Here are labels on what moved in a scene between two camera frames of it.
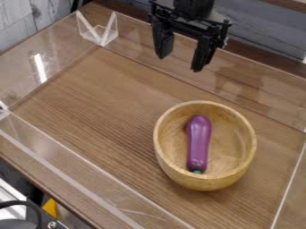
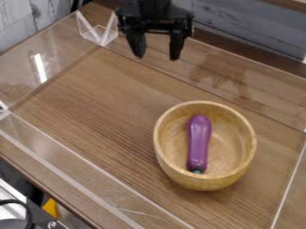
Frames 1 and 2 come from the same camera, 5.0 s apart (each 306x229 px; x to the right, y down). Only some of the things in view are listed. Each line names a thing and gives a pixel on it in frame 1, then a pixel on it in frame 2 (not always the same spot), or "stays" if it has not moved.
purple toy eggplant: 198,125 stays
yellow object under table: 51,207 stays
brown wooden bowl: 232,145 stays
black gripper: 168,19 to 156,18
